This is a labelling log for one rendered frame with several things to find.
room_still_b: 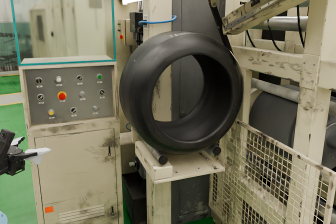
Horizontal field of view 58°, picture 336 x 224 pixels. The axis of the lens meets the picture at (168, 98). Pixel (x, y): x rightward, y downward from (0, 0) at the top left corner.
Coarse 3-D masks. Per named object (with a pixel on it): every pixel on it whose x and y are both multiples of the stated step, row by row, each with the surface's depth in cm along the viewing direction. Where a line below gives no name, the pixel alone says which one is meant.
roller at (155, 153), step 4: (148, 148) 154; (152, 148) 149; (152, 152) 148; (156, 152) 144; (160, 152) 143; (156, 156) 142; (160, 156) 140; (164, 156) 140; (160, 160) 139; (164, 160) 140
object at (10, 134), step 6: (0, 132) 106; (6, 132) 105; (12, 132) 106; (0, 138) 105; (6, 138) 105; (12, 138) 106; (0, 144) 105; (6, 144) 105; (0, 150) 104; (6, 150) 105; (0, 156) 104; (0, 162) 105
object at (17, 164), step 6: (12, 150) 109; (18, 150) 110; (6, 156) 107; (12, 156) 107; (6, 162) 108; (12, 162) 107; (18, 162) 110; (24, 162) 112; (0, 168) 106; (6, 168) 108; (12, 168) 108; (18, 168) 112; (24, 168) 113; (0, 174) 108; (12, 174) 109
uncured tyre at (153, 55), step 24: (144, 48) 135; (168, 48) 127; (192, 48) 130; (216, 48) 134; (144, 72) 126; (216, 72) 166; (240, 72) 145; (120, 96) 144; (144, 96) 128; (216, 96) 168; (240, 96) 145; (144, 120) 130; (192, 120) 170; (216, 120) 161; (168, 144) 137; (192, 144) 141
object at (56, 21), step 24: (24, 0) 165; (48, 0) 169; (72, 0) 173; (96, 0) 178; (24, 24) 168; (48, 24) 172; (72, 24) 176; (96, 24) 181; (24, 48) 171; (48, 48) 175; (72, 48) 179; (96, 48) 184
